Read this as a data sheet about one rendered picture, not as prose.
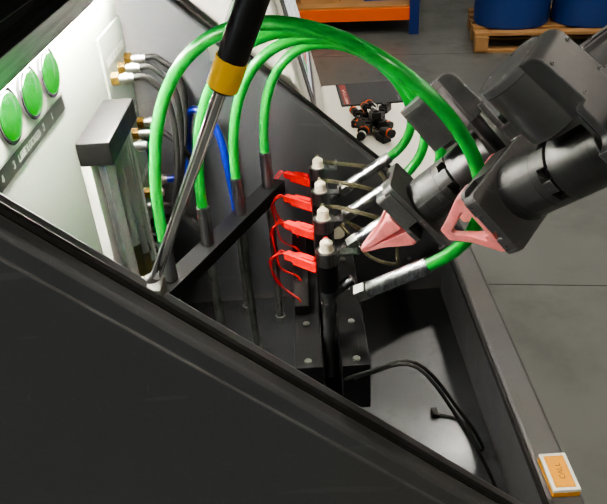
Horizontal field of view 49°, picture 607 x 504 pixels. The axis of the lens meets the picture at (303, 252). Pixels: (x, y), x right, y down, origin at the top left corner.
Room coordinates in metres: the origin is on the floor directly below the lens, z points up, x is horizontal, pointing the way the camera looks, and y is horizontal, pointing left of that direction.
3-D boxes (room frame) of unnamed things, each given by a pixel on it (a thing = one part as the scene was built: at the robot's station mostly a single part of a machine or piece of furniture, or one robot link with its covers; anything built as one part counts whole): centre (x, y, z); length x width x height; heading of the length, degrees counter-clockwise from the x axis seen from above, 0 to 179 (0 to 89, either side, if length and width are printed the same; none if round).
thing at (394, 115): (1.40, -0.18, 0.97); 0.70 x 0.22 x 0.03; 179
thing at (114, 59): (0.94, 0.23, 1.20); 0.13 x 0.03 x 0.31; 179
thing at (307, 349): (0.82, -0.03, 0.91); 0.34 x 0.10 x 0.15; 179
